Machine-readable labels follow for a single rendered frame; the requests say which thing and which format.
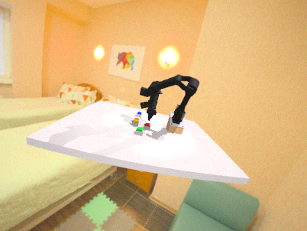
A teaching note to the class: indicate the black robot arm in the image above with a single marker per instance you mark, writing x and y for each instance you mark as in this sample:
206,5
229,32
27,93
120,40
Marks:
155,87

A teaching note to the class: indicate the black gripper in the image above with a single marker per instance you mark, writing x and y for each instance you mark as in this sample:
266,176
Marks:
151,111

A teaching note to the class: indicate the red button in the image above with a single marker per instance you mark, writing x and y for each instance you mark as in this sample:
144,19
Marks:
147,126

